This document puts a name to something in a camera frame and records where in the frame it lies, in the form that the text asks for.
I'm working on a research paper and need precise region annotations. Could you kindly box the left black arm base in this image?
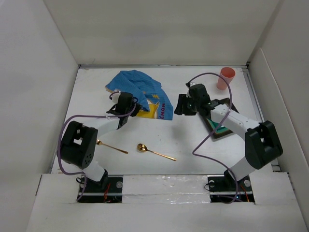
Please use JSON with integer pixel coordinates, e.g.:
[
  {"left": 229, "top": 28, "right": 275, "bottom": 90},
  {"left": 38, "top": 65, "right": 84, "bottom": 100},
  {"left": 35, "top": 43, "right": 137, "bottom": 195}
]
[{"left": 76, "top": 175, "right": 123, "bottom": 203}]

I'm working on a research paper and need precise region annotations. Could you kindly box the purple cable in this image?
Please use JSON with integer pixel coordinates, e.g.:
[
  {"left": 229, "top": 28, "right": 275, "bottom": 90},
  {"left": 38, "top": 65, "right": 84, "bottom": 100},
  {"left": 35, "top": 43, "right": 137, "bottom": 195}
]
[
  {"left": 185, "top": 72, "right": 242, "bottom": 205},
  {"left": 56, "top": 90, "right": 140, "bottom": 201}
]

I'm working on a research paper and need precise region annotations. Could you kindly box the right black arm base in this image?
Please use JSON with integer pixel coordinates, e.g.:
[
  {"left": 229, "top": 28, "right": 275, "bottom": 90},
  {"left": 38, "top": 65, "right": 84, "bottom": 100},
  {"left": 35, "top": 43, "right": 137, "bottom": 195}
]
[{"left": 204, "top": 174, "right": 255, "bottom": 203}]

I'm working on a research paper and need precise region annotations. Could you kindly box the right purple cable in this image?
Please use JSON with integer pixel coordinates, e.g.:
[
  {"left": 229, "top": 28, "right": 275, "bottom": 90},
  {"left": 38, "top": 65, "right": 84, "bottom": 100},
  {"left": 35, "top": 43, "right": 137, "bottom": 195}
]
[{"left": 185, "top": 72, "right": 242, "bottom": 205}]

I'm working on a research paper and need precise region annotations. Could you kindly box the gold fork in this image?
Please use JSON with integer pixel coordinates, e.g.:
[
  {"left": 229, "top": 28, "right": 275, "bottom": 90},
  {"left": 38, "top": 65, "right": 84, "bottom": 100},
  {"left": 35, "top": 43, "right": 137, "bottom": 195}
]
[{"left": 96, "top": 140, "right": 128, "bottom": 154}]

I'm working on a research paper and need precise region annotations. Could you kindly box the gold spoon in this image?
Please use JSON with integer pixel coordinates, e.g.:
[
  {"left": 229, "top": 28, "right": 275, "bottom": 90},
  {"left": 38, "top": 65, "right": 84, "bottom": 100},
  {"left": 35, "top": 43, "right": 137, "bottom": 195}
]
[{"left": 137, "top": 143, "right": 177, "bottom": 161}]

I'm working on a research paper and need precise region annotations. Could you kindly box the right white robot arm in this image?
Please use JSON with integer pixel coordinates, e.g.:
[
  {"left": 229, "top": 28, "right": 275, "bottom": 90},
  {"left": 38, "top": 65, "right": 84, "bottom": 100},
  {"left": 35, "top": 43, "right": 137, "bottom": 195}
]
[{"left": 174, "top": 84, "right": 283, "bottom": 190}]

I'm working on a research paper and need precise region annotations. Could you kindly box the green square plate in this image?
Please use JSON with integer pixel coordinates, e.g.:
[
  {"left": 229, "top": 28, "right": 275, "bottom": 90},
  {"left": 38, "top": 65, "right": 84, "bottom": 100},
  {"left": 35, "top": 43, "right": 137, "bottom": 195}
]
[{"left": 200, "top": 98, "right": 233, "bottom": 140}]

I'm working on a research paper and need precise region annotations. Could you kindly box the pink plastic cup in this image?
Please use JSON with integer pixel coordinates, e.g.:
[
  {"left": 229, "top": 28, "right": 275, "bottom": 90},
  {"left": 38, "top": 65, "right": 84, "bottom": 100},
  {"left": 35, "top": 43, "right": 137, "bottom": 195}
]
[{"left": 217, "top": 67, "right": 236, "bottom": 90}]

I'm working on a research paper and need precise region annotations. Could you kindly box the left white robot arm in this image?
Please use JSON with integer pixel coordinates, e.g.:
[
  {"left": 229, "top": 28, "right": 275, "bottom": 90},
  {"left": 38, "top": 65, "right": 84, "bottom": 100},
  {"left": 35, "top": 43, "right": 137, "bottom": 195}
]
[{"left": 57, "top": 92, "right": 141, "bottom": 192}]

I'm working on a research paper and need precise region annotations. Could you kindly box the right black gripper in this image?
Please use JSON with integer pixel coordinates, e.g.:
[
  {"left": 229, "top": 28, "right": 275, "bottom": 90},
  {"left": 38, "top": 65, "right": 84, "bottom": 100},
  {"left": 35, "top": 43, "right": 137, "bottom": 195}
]
[{"left": 173, "top": 94, "right": 200, "bottom": 116}]

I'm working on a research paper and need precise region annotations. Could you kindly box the blue yellow printed cloth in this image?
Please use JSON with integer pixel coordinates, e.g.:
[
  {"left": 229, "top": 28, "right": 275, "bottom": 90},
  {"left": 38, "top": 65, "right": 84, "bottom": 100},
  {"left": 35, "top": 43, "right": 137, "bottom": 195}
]
[{"left": 105, "top": 70, "right": 174, "bottom": 120}]

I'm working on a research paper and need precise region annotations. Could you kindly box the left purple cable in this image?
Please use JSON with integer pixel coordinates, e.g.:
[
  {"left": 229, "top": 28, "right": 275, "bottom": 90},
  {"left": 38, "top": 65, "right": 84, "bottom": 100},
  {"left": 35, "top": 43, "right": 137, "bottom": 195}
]
[{"left": 56, "top": 90, "right": 140, "bottom": 201}]

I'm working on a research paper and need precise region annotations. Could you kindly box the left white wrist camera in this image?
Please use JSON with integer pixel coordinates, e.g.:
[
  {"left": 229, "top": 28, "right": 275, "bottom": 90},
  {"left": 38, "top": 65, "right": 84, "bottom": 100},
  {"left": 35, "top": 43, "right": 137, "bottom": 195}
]
[{"left": 111, "top": 90, "right": 121, "bottom": 103}]

